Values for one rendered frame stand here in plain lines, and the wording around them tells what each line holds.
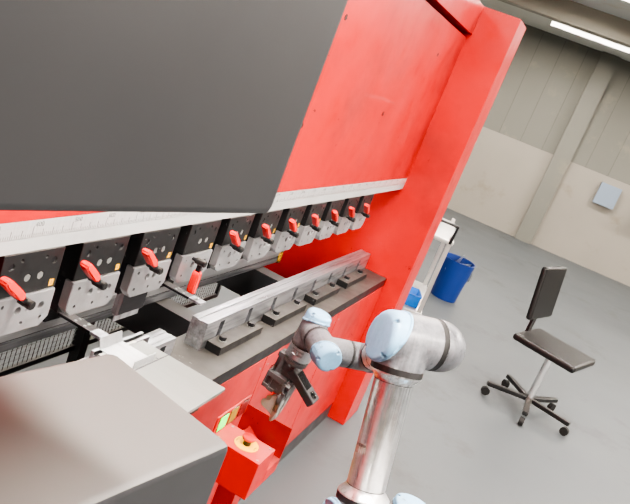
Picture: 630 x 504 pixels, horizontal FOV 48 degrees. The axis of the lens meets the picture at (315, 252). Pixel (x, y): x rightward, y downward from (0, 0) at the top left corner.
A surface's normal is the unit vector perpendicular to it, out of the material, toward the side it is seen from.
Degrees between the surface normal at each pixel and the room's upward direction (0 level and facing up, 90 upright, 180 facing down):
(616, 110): 90
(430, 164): 90
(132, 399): 0
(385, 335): 83
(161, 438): 0
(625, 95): 90
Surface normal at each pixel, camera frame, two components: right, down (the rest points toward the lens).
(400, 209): -0.37, 0.12
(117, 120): 0.77, 0.44
